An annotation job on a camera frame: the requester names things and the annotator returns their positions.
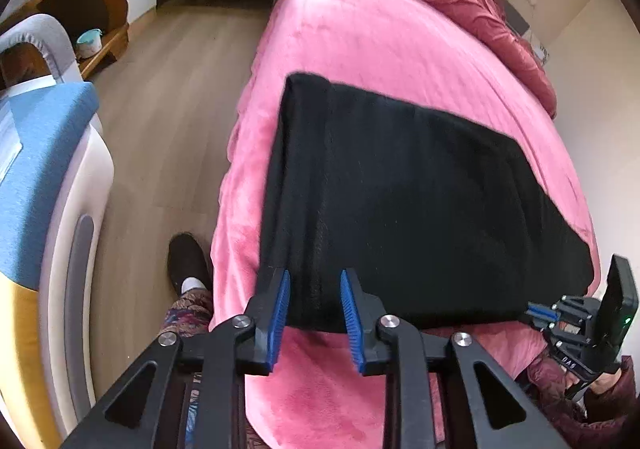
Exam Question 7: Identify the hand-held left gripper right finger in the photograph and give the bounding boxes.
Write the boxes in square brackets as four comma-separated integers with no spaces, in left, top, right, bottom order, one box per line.
[340,268,571,449]

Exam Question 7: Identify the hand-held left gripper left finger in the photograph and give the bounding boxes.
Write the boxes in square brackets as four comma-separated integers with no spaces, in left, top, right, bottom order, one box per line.
[60,269,292,449]

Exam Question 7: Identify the black pants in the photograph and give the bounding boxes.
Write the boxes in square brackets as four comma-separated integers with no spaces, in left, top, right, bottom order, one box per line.
[255,72,593,334]

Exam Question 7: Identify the person's right forearm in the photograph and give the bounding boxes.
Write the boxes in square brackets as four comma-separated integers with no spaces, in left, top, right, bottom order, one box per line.
[520,354,640,449]

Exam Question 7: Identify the person's leg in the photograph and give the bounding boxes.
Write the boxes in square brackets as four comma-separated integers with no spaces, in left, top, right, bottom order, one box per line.
[157,286,261,449]

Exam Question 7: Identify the person's dark shoe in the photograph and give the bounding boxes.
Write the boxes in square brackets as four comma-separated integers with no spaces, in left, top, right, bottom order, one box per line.
[166,231,213,297]

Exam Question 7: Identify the pink bed blanket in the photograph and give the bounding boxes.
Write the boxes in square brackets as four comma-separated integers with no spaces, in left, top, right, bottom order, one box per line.
[209,0,601,449]

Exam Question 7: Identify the grey headboard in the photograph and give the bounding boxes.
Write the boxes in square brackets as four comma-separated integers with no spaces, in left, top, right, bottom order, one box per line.
[500,0,531,37]

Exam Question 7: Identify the blue and white chair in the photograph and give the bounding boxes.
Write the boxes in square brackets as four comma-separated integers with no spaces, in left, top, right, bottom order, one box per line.
[0,13,117,445]

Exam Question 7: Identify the wooden shelf unit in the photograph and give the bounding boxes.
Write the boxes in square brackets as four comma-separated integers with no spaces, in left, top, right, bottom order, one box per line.
[0,0,131,80]

